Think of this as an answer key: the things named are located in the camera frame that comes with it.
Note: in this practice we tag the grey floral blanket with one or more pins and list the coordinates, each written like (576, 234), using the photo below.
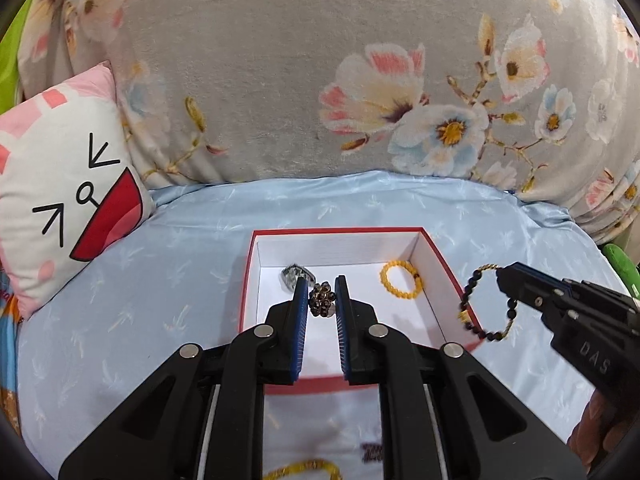
(280, 85)

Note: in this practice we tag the person's right hand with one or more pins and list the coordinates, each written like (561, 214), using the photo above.
(595, 430)

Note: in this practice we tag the silver grey jewelry piece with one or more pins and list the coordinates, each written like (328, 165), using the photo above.
(295, 274)

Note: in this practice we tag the colourful cartoon cloth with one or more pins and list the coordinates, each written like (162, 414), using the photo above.
(10, 75)

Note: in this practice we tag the light blue bed sheet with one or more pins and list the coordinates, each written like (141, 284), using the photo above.
(175, 270)

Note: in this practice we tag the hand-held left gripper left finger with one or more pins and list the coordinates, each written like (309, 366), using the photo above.
(298, 320)

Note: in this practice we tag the red cardboard box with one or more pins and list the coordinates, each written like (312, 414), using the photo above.
(400, 320)

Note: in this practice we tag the green object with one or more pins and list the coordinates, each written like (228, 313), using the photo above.
(620, 260)

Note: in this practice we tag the pink cat face pillow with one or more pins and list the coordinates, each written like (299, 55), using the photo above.
(55, 175)

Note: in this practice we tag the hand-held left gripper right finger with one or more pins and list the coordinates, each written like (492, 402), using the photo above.
(342, 320)

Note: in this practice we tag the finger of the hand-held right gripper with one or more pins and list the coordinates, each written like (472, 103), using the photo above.
(530, 272)
(525, 292)

